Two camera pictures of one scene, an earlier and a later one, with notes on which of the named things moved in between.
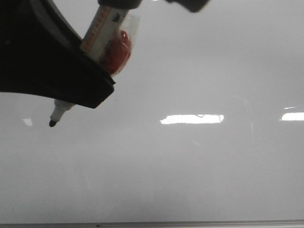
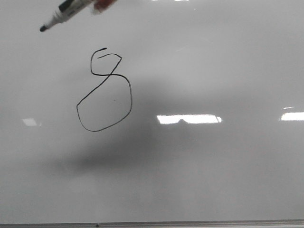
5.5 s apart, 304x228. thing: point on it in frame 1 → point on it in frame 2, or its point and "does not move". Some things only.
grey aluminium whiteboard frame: (157, 223) does not move
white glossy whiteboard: (205, 122) does not move
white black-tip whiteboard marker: (109, 41) → (67, 9)
